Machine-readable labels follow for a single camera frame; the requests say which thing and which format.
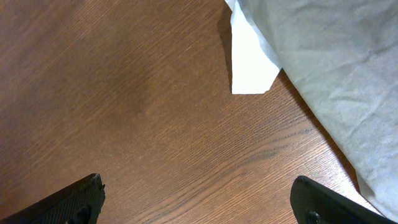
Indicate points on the white crumpled garment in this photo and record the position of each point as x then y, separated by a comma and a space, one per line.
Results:
254, 64

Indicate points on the grey folded garment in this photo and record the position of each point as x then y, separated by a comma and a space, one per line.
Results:
341, 55

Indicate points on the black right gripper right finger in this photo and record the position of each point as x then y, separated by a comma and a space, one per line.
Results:
313, 203

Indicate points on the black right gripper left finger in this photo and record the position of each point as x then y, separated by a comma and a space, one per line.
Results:
80, 202

